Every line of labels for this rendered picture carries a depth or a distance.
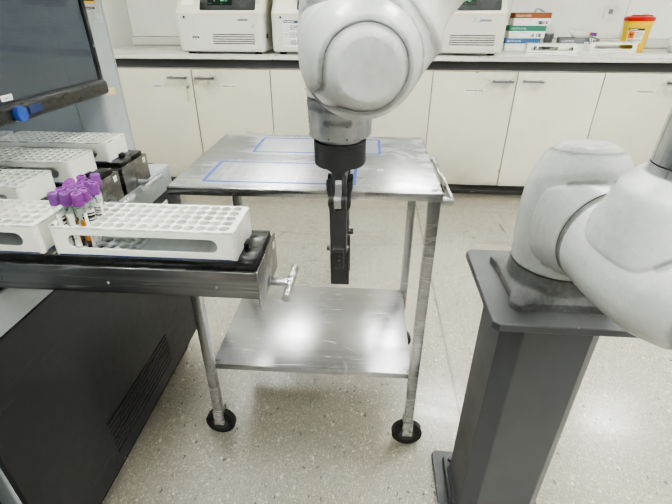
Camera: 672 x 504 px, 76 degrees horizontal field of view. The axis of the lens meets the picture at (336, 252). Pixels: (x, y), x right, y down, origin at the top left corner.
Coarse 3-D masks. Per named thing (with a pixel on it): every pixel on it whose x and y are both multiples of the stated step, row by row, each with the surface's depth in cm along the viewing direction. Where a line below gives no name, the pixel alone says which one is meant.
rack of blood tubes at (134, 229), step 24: (96, 216) 70; (120, 216) 72; (144, 216) 71; (168, 216) 71; (192, 216) 70; (216, 216) 70; (240, 216) 70; (120, 240) 72; (144, 240) 74; (168, 240) 75; (192, 240) 75; (216, 240) 66; (240, 240) 69
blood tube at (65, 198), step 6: (60, 192) 65; (66, 192) 65; (60, 198) 65; (66, 198) 65; (66, 204) 65; (72, 204) 66; (66, 210) 66; (72, 210) 66; (66, 216) 66; (72, 216) 66; (72, 222) 67; (78, 240) 69; (78, 246) 69
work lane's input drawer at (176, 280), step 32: (0, 256) 70; (32, 256) 69; (64, 256) 69; (96, 256) 69; (256, 256) 69; (32, 288) 71; (64, 288) 71; (96, 288) 70; (128, 288) 70; (160, 288) 69; (192, 288) 69; (224, 288) 68; (256, 288) 68; (288, 288) 72
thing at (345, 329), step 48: (240, 144) 123; (288, 144) 123; (384, 144) 123; (192, 192) 95; (240, 192) 94; (288, 192) 93; (384, 192) 92; (432, 192) 91; (432, 240) 96; (336, 288) 155; (240, 336) 133; (288, 336) 133; (336, 336) 133; (384, 336) 133
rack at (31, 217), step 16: (0, 208) 73; (16, 208) 74; (32, 208) 73; (48, 208) 74; (0, 224) 68; (16, 224) 68; (32, 224) 68; (48, 224) 70; (0, 240) 75; (16, 240) 75; (32, 240) 69; (48, 240) 70
